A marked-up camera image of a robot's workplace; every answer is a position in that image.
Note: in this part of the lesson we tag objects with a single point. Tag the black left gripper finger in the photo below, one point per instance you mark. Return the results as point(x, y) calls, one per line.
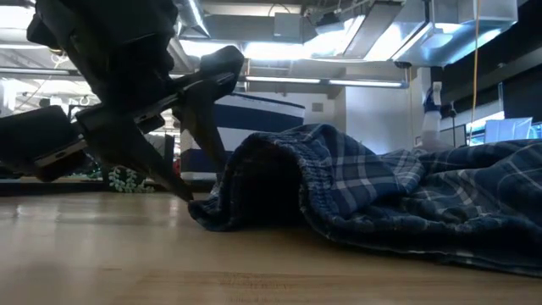
point(127, 144)
point(203, 127)

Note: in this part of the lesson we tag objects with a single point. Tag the white tilted screen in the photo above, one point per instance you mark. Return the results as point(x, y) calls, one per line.
point(508, 129)

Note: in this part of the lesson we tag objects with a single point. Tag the blue plaid shirt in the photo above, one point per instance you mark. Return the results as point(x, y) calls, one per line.
point(381, 190)

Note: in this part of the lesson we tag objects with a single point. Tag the clear spray bottle blue nozzle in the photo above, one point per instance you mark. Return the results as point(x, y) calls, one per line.
point(432, 123)

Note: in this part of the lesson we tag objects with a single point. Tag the navy white striped fabric bin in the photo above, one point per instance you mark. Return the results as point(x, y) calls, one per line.
point(262, 123)

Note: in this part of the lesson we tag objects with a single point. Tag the LED light bar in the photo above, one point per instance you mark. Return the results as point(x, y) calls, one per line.
point(322, 80)

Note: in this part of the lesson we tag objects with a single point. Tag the small green succulent plant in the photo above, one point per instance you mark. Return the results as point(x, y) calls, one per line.
point(127, 180)

